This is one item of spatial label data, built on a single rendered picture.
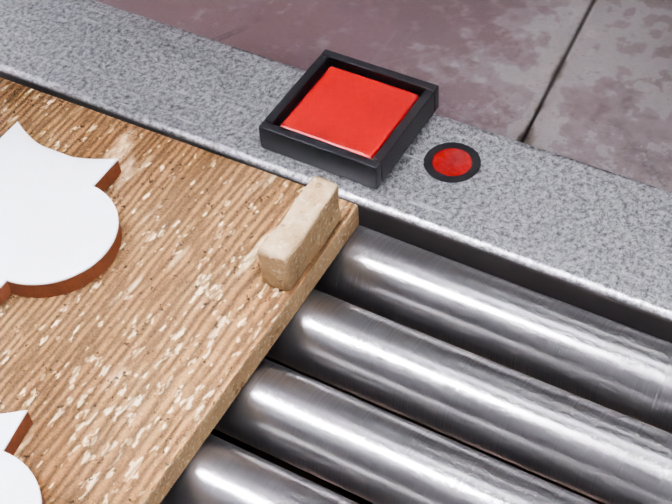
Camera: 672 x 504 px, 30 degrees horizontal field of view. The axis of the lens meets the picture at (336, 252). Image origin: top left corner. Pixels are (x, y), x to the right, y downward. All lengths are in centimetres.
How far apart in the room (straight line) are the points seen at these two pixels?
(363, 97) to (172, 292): 18
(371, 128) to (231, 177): 9
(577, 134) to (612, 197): 138
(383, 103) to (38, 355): 25
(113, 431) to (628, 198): 30
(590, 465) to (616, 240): 14
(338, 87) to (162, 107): 11
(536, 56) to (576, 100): 13
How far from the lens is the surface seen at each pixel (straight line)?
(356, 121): 71
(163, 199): 67
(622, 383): 62
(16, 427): 58
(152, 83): 78
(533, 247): 66
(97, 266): 64
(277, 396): 60
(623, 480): 59
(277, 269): 61
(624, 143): 206
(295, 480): 58
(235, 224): 65
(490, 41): 224
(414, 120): 71
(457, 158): 71
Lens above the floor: 141
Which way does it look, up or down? 48 degrees down
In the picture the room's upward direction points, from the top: 5 degrees counter-clockwise
